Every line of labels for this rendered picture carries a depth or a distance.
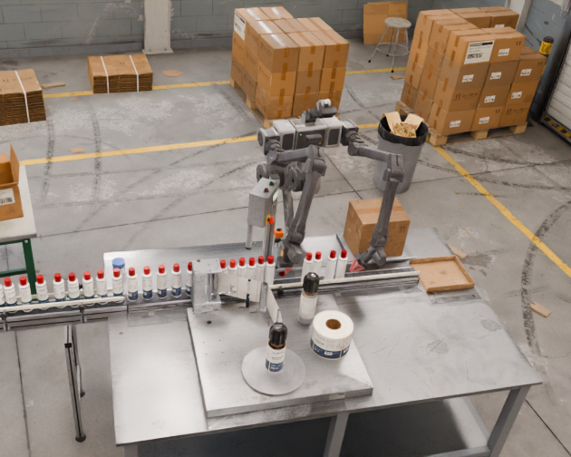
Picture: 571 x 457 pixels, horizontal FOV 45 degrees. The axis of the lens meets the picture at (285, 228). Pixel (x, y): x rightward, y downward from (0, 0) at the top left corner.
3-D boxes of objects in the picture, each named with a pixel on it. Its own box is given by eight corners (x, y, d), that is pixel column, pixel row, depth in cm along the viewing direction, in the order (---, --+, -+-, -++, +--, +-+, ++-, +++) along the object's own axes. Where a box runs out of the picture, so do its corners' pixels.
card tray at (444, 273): (426, 292, 393) (428, 287, 390) (409, 264, 412) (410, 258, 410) (473, 287, 400) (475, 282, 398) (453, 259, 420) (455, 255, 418)
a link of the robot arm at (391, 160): (409, 154, 363) (393, 152, 359) (404, 179, 366) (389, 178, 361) (362, 142, 402) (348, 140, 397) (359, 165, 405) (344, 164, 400)
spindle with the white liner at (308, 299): (299, 325, 354) (305, 282, 336) (295, 314, 361) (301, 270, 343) (315, 324, 356) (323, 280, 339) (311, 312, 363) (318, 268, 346)
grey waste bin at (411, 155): (382, 199, 619) (394, 140, 582) (361, 175, 650) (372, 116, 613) (422, 193, 633) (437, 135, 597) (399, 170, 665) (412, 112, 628)
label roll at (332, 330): (356, 352, 343) (361, 332, 334) (323, 364, 334) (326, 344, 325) (335, 325, 356) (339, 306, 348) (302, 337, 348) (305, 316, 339)
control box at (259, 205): (246, 223, 353) (248, 192, 341) (259, 207, 366) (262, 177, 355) (265, 228, 350) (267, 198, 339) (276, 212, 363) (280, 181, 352)
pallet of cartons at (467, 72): (435, 149, 706) (462, 42, 638) (392, 111, 766) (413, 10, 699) (525, 134, 752) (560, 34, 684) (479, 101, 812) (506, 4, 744)
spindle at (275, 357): (266, 377, 323) (271, 334, 306) (262, 363, 329) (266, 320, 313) (285, 374, 325) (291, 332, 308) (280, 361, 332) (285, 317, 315)
